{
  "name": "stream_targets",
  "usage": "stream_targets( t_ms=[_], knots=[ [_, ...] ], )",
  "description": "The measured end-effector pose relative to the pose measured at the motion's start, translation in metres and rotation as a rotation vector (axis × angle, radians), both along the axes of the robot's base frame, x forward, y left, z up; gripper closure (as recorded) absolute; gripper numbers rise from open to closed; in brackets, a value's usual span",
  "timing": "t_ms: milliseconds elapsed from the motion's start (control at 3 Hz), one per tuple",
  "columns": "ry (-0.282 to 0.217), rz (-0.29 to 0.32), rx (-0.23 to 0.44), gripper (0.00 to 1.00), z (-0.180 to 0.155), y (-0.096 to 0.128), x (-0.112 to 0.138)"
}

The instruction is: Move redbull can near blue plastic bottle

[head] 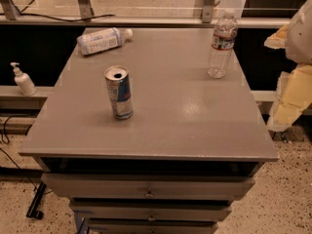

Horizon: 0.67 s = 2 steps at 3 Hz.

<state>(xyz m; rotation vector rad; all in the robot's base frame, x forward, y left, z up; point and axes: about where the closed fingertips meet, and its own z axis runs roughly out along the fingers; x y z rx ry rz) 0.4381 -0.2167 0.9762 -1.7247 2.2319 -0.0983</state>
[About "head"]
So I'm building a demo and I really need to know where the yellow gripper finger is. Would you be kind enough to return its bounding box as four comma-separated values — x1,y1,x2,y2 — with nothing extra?
267,64,312,132
264,24,289,50

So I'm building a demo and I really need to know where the redbull can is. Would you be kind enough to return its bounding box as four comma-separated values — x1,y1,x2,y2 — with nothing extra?
104,65,133,119

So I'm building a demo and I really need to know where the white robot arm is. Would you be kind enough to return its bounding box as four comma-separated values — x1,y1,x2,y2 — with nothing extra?
264,0,312,132

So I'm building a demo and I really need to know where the clear water bottle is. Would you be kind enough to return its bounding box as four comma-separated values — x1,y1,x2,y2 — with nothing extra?
208,9,238,79

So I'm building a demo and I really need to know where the blue plastic bottle lying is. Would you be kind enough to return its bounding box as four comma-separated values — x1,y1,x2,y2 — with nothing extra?
77,27,134,56

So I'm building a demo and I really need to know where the white pump dispenser bottle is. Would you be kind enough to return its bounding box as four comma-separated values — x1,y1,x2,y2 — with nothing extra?
11,62,37,96

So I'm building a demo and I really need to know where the drawer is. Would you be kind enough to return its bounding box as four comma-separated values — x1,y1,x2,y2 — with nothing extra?
88,219,217,234
69,200,232,221
42,174,254,201

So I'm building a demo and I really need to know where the top drawer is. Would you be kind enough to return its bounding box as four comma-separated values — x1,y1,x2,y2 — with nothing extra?
42,174,254,201

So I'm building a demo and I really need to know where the black cable on ledge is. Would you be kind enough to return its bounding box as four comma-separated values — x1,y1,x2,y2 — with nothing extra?
19,13,116,22

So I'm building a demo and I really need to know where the black cable on floor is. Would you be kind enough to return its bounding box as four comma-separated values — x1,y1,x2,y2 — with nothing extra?
0,114,39,191

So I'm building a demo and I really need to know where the black metal floor bracket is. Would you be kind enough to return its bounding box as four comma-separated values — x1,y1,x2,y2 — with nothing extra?
26,182,47,219

